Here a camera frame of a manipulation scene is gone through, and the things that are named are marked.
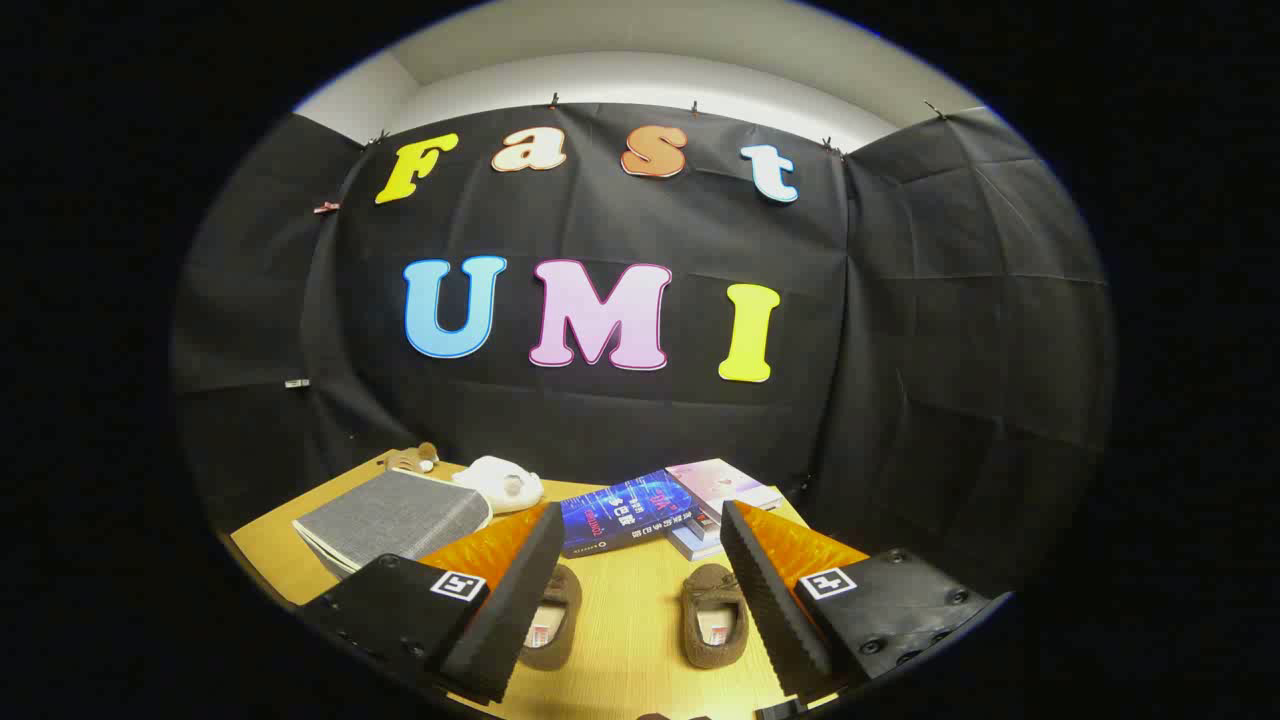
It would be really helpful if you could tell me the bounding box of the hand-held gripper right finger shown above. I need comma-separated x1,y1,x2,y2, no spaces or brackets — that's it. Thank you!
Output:
720,500,1013,701

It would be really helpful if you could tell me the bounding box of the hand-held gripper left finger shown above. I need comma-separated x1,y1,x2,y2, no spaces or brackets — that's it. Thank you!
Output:
297,502,566,706

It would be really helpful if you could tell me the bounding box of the brown fuzzy shoe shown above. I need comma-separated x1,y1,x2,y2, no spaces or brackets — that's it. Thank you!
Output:
681,563,749,669
517,565,583,671

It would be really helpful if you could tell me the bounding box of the grey fabric storage box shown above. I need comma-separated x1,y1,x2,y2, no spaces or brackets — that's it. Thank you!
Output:
292,470,493,581

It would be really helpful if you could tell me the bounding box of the light blue book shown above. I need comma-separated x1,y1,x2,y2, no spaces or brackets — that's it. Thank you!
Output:
668,525,726,562

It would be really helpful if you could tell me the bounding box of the white plush toy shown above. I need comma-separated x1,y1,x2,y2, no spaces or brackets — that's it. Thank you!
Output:
452,456,545,515

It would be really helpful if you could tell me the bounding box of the pink cover book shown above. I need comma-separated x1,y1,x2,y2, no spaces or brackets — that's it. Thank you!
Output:
665,458,784,521

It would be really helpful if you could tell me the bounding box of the dark blue book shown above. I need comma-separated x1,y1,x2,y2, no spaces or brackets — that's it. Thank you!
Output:
560,470,716,559

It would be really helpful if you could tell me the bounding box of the black backdrop cloth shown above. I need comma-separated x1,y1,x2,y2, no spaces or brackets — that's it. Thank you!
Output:
170,100,1116,601

